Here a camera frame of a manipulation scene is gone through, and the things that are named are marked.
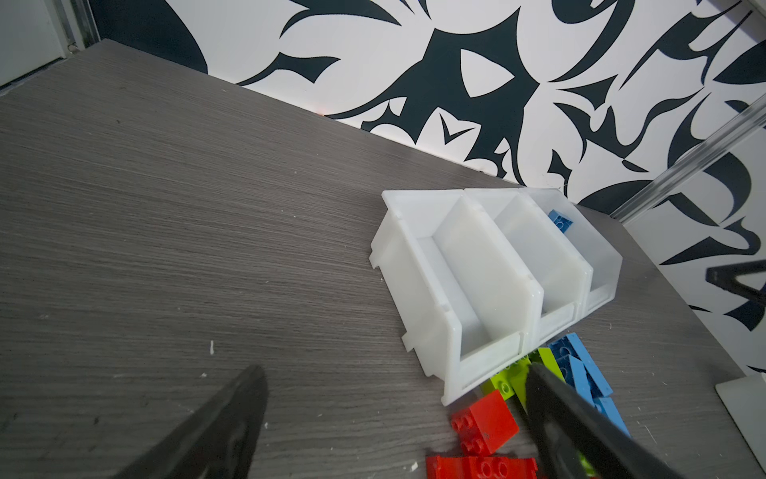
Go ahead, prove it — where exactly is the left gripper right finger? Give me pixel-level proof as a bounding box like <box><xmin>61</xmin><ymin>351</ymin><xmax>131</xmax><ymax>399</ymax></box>
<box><xmin>526</xmin><ymin>364</ymin><xmax>681</xmax><ymax>478</ymax></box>

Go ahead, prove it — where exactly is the aluminium frame rail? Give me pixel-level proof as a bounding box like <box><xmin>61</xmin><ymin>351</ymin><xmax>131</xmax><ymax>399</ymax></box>
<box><xmin>610</xmin><ymin>96</ymin><xmax>765</xmax><ymax>224</ymax></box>

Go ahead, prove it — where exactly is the left white bin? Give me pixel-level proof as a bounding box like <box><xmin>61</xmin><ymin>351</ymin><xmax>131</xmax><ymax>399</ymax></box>
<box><xmin>369</xmin><ymin>190</ymin><xmax>544</xmax><ymax>405</ymax></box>

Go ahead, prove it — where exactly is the small red lego brick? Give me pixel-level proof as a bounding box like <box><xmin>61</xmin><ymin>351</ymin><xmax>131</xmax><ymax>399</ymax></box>
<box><xmin>450</xmin><ymin>391</ymin><xmax>520</xmax><ymax>456</ymax></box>

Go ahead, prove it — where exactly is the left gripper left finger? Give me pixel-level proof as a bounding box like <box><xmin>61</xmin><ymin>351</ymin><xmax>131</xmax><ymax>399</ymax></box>
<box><xmin>116</xmin><ymin>365</ymin><xmax>268</xmax><ymax>478</ymax></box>

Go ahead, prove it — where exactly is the red lego brick low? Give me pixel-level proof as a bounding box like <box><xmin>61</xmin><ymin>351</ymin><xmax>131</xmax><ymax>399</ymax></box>
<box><xmin>426</xmin><ymin>456</ymin><xmax>538</xmax><ymax>479</ymax></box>

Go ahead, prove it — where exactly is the blue lego brick cluster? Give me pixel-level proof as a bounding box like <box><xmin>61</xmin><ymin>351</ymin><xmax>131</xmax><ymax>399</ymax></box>
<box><xmin>549</xmin><ymin>333</ymin><xmax>630</xmax><ymax>436</ymax></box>

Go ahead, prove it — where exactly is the white bin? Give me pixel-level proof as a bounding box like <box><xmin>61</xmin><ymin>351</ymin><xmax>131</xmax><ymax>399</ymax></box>
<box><xmin>369</xmin><ymin>190</ymin><xmax>544</xmax><ymax>405</ymax></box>
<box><xmin>526</xmin><ymin>189</ymin><xmax>622</xmax><ymax>317</ymax></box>
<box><xmin>467</xmin><ymin>189</ymin><xmax>594</xmax><ymax>348</ymax></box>

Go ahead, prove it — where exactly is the middle white bin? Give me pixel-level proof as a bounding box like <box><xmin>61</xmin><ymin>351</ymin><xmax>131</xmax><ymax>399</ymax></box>
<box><xmin>467</xmin><ymin>189</ymin><xmax>594</xmax><ymax>348</ymax></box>

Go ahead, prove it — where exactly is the right white bin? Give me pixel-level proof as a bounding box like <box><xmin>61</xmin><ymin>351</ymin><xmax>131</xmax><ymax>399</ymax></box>
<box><xmin>526</xmin><ymin>189</ymin><xmax>622</xmax><ymax>317</ymax></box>

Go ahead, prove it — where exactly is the green lego brick cluster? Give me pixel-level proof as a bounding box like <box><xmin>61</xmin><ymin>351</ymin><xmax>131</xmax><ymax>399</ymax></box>
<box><xmin>480</xmin><ymin>346</ymin><xmax>600</xmax><ymax>479</ymax></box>

